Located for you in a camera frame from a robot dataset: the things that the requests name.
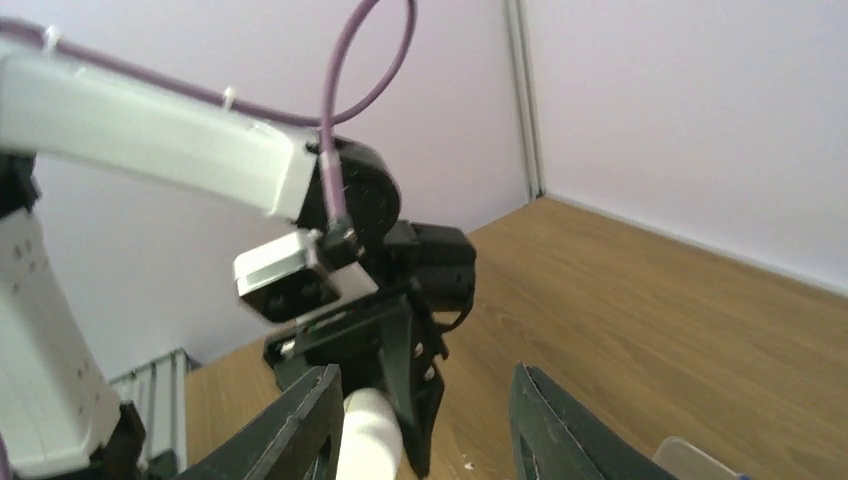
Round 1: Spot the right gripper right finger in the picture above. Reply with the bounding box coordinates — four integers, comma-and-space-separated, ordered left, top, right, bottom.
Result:
508, 363, 674, 480

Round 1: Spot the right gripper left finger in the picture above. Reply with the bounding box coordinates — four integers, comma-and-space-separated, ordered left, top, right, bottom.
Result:
177, 365, 344, 480

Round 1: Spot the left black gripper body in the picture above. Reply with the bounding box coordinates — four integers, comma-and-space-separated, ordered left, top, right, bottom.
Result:
263, 221, 476, 479

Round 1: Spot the capped white pill bottle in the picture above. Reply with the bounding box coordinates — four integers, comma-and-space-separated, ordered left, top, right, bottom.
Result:
335, 388, 403, 480

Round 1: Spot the clear plastic pill organizer box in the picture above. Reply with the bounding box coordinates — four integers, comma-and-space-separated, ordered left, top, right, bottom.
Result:
652, 436, 750, 480

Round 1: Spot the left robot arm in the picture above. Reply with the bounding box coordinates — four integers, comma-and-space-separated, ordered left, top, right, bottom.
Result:
1, 32, 476, 479

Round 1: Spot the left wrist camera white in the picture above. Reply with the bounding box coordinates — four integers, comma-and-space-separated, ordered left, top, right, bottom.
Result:
233, 230, 378, 327

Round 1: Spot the aluminium front rail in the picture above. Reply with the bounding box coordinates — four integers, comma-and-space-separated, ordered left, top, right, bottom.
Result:
110, 348, 195, 479

